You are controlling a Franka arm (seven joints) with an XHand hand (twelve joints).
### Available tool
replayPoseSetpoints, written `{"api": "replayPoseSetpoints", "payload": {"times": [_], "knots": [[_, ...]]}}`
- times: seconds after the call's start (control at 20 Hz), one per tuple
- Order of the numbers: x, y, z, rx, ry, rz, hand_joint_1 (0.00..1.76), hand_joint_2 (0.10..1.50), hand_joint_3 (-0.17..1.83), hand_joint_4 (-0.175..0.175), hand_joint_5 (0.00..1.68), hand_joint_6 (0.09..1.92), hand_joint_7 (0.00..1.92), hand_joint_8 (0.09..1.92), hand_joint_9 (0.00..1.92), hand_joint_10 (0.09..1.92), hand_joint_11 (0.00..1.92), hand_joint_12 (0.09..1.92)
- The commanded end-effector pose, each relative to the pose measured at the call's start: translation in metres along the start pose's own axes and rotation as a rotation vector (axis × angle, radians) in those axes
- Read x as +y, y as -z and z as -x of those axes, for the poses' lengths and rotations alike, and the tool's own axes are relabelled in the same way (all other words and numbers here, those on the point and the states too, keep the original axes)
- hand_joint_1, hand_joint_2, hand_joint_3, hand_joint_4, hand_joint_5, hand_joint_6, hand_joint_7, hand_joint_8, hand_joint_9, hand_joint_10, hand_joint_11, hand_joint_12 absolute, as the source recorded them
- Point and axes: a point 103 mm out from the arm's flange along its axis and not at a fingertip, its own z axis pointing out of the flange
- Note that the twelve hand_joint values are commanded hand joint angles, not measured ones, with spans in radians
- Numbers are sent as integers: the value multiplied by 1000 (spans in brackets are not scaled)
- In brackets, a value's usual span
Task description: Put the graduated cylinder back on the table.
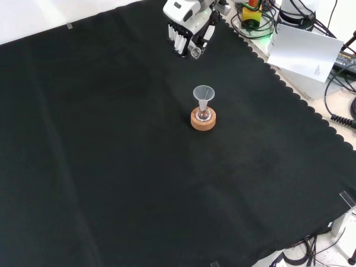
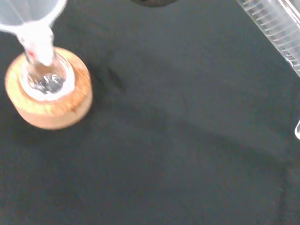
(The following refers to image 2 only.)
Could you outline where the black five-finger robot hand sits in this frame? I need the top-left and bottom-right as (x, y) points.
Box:
(130, 0), (175, 8)

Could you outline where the clear plastic funnel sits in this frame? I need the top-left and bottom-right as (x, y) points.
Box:
(0, 0), (68, 68)

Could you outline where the round-bottom glass flask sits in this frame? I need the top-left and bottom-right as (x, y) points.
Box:
(22, 46), (71, 96)

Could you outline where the black cloth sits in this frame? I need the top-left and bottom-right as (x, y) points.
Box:
(0, 0), (300, 225)

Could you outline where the cork ring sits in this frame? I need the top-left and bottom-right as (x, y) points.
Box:
(4, 46), (93, 130)

